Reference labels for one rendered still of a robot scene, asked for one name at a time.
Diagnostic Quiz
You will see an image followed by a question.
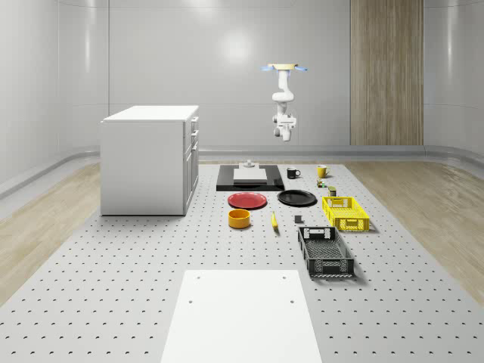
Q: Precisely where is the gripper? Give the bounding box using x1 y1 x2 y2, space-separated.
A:
275 111 297 130

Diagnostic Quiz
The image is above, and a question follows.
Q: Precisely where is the black plate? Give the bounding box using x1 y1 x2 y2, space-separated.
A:
276 188 318 208

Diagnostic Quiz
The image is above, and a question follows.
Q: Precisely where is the black stove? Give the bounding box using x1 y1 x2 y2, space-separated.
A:
215 160 287 192

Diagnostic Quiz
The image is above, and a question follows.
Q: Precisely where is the red plate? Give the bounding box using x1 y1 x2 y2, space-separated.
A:
227 191 268 210

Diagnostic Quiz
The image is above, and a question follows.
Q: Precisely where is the yellow bowl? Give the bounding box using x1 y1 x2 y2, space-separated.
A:
227 208 252 230

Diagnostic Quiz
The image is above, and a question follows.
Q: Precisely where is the yellow basket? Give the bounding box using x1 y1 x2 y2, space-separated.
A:
321 195 371 232

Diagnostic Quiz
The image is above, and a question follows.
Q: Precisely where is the dark grey basket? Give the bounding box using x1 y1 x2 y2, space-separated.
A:
296 225 357 280

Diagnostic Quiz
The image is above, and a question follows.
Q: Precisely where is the white cabinet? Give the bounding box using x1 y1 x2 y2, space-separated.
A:
99 104 200 217

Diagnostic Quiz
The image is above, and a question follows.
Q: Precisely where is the white board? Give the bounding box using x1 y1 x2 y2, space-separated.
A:
160 269 324 363

